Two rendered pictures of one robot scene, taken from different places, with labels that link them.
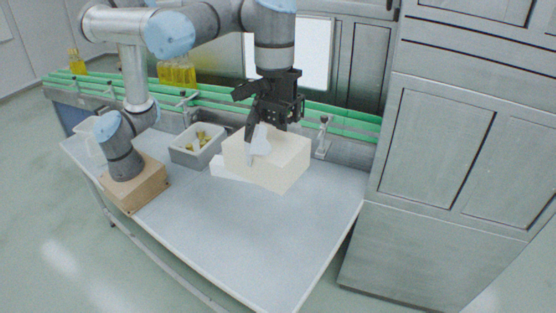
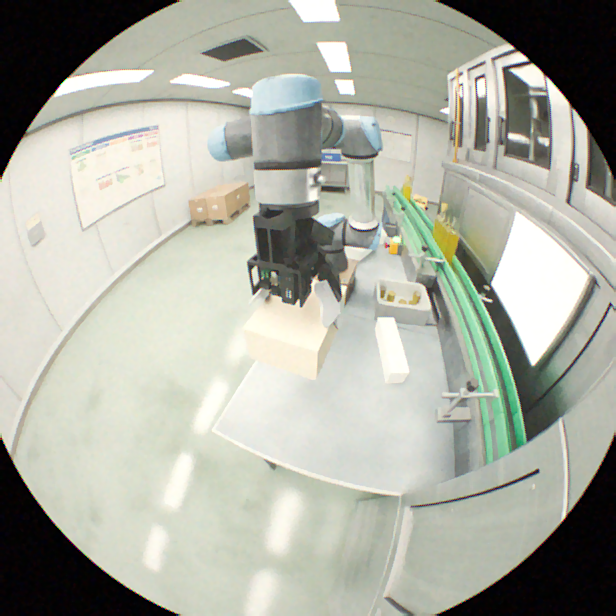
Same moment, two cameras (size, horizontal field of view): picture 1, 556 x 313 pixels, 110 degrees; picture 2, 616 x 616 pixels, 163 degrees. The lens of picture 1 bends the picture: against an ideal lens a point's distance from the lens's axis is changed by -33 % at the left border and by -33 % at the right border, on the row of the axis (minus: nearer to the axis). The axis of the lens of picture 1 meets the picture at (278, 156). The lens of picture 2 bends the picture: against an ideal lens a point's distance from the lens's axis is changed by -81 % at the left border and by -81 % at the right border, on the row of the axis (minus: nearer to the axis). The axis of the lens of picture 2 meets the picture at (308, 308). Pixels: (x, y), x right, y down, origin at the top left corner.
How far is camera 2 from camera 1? 55 cm
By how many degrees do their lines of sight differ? 59
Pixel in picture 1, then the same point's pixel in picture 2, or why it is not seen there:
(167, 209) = not seen: hidden behind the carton
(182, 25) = (217, 135)
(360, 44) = (599, 343)
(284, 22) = (255, 130)
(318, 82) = (533, 348)
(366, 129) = (498, 451)
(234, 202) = (348, 359)
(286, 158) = (262, 329)
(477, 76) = not seen: outside the picture
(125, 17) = not seen: hidden behind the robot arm
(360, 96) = (549, 411)
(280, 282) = (254, 422)
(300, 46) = (546, 286)
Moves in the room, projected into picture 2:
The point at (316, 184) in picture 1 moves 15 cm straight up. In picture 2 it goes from (409, 431) to (431, 410)
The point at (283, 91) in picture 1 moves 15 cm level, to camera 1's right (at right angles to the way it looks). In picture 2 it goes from (264, 240) to (277, 336)
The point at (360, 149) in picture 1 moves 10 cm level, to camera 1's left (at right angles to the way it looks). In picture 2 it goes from (473, 460) to (460, 430)
